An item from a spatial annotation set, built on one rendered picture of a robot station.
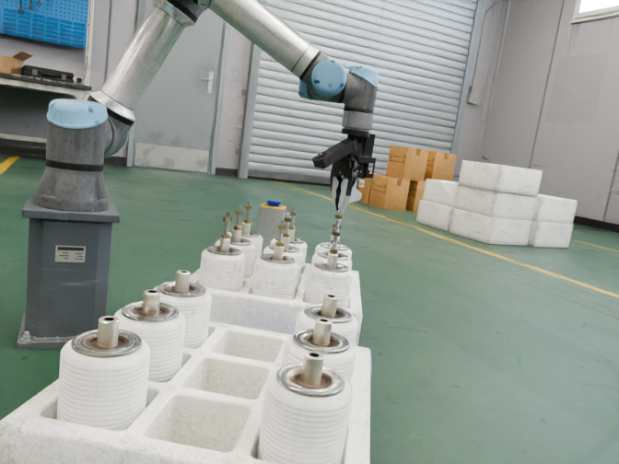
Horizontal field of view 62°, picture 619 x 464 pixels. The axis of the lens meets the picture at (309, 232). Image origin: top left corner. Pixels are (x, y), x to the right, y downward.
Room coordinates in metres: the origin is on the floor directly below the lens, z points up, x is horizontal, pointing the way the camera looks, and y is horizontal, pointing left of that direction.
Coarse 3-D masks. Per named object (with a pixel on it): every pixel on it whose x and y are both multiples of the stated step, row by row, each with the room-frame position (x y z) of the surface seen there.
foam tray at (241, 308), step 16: (304, 272) 1.31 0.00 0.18; (352, 272) 1.38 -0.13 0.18; (208, 288) 1.05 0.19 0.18; (304, 288) 1.15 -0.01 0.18; (352, 288) 1.20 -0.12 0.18; (224, 304) 1.03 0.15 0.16; (240, 304) 1.02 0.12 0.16; (256, 304) 1.02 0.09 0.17; (272, 304) 1.02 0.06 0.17; (288, 304) 1.02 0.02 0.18; (304, 304) 1.03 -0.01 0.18; (352, 304) 1.08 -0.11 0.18; (224, 320) 1.03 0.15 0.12; (240, 320) 1.02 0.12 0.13; (256, 320) 1.02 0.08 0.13; (272, 320) 1.02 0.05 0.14; (288, 320) 1.02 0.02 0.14
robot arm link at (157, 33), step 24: (168, 0) 1.24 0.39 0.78; (144, 24) 1.26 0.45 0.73; (168, 24) 1.25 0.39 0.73; (192, 24) 1.29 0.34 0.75; (144, 48) 1.25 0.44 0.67; (168, 48) 1.28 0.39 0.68; (120, 72) 1.24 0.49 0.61; (144, 72) 1.26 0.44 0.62; (96, 96) 1.24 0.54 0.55; (120, 96) 1.24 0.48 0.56; (120, 120) 1.24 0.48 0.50; (120, 144) 1.28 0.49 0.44
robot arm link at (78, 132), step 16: (48, 112) 1.11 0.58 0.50; (64, 112) 1.08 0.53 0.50; (80, 112) 1.09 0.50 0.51; (96, 112) 1.11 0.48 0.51; (48, 128) 1.10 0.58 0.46; (64, 128) 1.08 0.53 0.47; (80, 128) 1.09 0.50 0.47; (96, 128) 1.12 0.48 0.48; (112, 128) 1.22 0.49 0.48; (48, 144) 1.10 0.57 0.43; (64, 144) 1.08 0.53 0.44; (80, 144) 1.09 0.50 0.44; (96, 144) 1.12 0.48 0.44; (64, 160) 1.08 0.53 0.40; (80, 160) 1.09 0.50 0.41; (96, 160) 1.12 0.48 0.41
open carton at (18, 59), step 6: (18, 54) 4.87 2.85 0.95; (24, 54) 4.96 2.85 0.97; (30, 54) 5.07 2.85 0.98; (0, 60) 4.80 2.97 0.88; (6, 60) 4.81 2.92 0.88; (12, 60) 4.84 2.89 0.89; (18, 60) 4.99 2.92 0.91; (24, 60) 5.10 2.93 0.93; (0, 66) 4.80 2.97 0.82; (6, 66) 4.82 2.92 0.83; (12, 66) 4.84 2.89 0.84; (18, 66) 5.00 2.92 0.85; (6, 72) 4.82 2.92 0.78; (12, 72) 4.85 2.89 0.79; (18, 72) 5.01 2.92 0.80
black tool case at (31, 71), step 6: (24, 66) 4.78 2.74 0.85; (30, 66) 4.81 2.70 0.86; (36, 66) 4.84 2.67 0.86; (24, 72) 4.78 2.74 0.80; (30, 72) 4.81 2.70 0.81; (36, 72) 4.82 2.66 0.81; (42, 72) 4.86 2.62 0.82; (48, 72) 4.89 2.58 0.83; (54, 72) 4.92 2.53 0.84; (60, 72) 4.94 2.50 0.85; (66, 72) 4.98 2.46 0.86; (48, 78) 4.89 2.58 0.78; (54, 78) 4.91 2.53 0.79; (60, 78) 4.94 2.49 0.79; (66, 78) 4.97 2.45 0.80; (72, 78) 5.01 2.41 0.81
